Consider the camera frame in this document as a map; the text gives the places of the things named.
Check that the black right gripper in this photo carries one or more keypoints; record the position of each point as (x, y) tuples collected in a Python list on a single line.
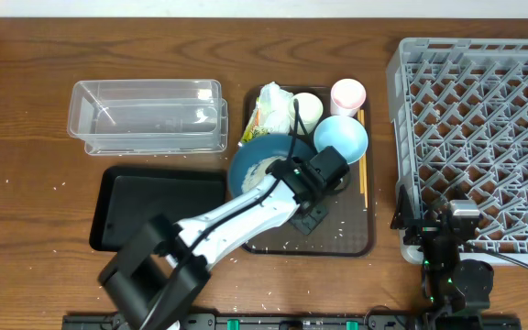
[(405, 218)]

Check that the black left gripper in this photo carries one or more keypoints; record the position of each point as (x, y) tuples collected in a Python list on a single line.
[(311, 225)]

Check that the dark blue plate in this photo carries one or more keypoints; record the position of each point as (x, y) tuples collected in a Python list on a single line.
[(253, 158)]

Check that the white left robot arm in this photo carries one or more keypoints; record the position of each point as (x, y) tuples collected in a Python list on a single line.
[(155, 277)]

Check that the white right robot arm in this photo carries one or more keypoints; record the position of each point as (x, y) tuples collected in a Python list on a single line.
[(459, 289)]

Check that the grey dishwasher rack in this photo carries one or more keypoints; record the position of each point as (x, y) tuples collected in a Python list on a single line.
[(459, 107)]

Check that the wooden chopstick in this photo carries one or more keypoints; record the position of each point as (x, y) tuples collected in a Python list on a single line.
[(362, 162), (366, 198)]

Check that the light blue bowl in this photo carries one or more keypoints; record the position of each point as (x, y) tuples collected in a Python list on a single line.
[(344, 133)]

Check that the brown serving tray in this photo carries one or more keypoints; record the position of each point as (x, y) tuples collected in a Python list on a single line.
[(346, 231)]

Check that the cream cup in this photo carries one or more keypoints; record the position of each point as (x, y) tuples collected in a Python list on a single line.
[(310, 110)]

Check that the yellow green snack wrapper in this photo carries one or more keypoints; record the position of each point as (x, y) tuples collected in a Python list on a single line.
[(253, 129)]

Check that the crumpled white tissue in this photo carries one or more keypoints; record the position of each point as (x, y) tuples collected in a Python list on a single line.
[(273, 108)]

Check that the pink cup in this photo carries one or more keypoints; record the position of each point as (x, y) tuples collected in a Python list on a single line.
[(347, 96)]

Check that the black tray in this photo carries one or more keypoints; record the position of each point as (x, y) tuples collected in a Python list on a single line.
[(130, 196)]

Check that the clear plastic bin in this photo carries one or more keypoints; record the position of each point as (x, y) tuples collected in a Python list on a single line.
[(91, 97)]

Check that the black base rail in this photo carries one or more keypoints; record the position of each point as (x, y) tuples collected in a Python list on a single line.
[(207, 321)]

